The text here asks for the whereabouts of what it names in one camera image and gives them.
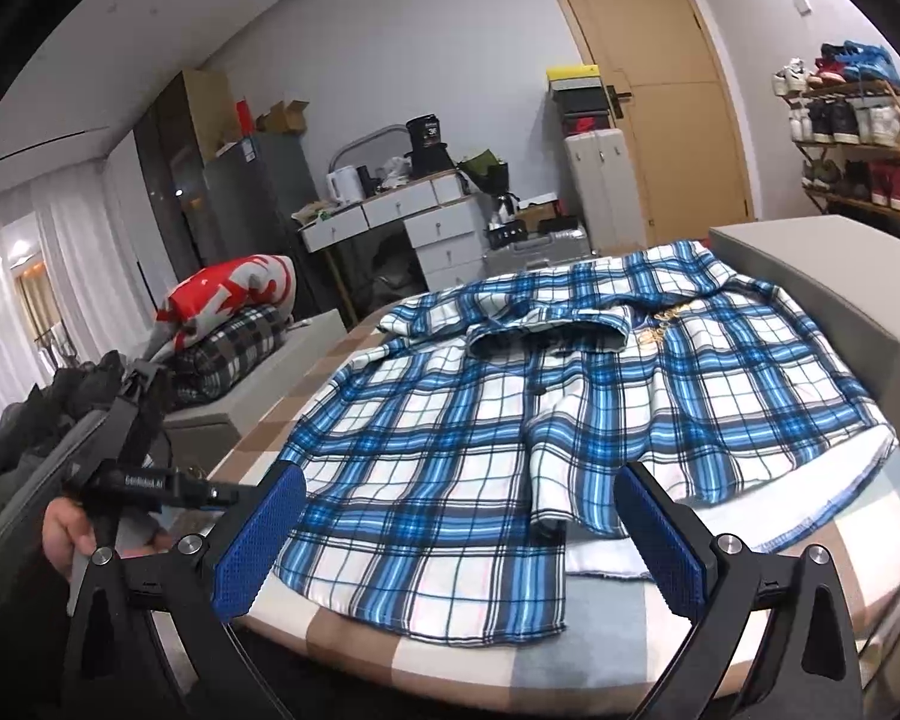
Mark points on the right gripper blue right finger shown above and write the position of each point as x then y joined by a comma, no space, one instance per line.
674,544

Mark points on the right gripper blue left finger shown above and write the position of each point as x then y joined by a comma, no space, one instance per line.
246,540

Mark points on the blue white plaid shirt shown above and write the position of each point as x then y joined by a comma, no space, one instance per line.
447,465

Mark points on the wooden bedroom door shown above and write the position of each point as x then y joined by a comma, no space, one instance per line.
670,98

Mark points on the person's left hand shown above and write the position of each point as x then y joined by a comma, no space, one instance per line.
66,532

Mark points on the checkered bed sheet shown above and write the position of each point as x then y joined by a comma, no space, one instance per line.
619,633

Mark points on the grey bedside bench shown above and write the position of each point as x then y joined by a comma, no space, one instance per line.
200,436

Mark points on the black white plaid folded garment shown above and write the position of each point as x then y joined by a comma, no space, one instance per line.
209,369

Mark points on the red white folded garment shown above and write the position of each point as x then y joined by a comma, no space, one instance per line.
214,295

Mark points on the white sheer curtain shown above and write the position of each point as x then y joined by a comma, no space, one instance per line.
81,272

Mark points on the dark glass wardrobe cabinet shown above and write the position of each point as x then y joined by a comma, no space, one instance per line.
180,132

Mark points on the dark grey refrigerator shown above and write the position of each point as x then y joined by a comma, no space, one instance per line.
254,189

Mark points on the grey bed headboard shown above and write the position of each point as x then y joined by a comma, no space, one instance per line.
847,278

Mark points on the silver hard-shell suitcase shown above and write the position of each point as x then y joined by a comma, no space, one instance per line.
539,251

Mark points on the white electric kettle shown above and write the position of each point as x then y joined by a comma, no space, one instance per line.
345,185

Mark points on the white dresser with drawers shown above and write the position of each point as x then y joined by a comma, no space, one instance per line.
441,215

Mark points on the cardboard box on fridge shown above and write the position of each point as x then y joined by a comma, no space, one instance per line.
284,118

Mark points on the wooden shoe rack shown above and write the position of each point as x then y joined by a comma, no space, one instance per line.
844,119

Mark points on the yellow black shoe box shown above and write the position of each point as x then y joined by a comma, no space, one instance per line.
568,78

